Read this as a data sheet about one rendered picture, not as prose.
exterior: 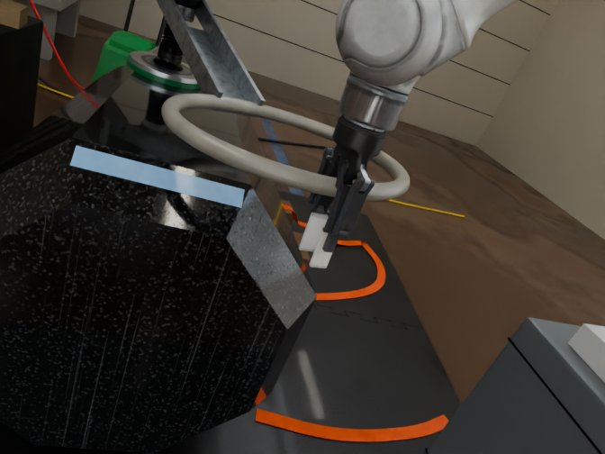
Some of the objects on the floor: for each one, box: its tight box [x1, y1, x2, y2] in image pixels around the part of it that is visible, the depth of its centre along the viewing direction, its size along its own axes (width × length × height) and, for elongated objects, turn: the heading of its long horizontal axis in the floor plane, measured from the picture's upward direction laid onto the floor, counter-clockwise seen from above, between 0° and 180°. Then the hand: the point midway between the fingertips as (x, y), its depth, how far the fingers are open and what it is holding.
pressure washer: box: [92, 0, 167, 83], centre depth 266 cm, size 35×35×87 cm
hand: (318, 241), depth 76 cm, fingers closed on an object, 4 cm apart
